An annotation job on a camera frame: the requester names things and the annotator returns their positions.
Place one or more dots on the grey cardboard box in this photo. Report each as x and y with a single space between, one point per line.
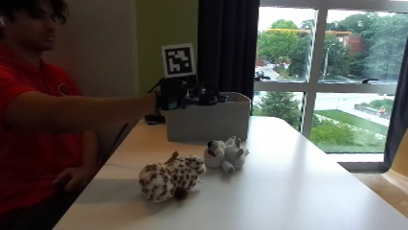
208 121

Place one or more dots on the white cube of black markers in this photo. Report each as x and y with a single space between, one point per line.
179 60

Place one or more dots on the black device on table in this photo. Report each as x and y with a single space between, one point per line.
155 118

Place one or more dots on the dark wide curtain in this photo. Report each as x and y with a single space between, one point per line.
228 44

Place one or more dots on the grey and white soft toy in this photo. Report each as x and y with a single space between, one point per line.
225 155

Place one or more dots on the brown spotted white soft toy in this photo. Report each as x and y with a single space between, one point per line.
171 179

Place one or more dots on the the person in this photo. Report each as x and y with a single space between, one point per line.
34 153

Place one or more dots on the dark narrow curtain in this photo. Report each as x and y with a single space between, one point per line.
398 111

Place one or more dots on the white window frame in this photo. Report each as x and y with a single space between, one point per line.
313 86

